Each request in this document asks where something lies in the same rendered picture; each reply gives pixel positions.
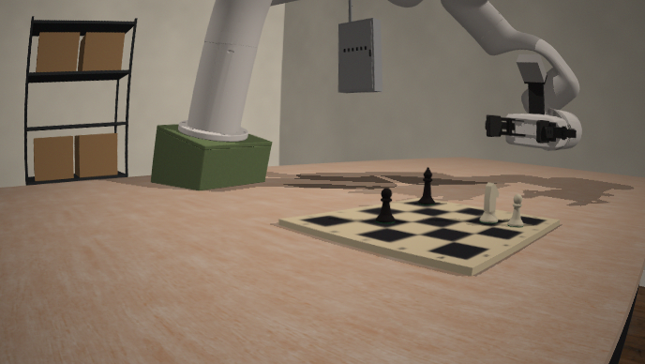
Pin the black pawn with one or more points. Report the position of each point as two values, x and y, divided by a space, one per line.
385 215

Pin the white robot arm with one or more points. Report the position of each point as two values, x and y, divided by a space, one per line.
224 71

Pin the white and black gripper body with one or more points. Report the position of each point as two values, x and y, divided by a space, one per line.
527 126

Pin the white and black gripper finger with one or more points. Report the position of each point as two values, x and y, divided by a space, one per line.
546 133
495 125

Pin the white knight chess piece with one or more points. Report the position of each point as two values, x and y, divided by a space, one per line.
491 193

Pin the black bishop chess piece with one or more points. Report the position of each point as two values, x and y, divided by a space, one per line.
426 198

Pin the white pawn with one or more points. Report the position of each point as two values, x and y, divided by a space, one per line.
516 221

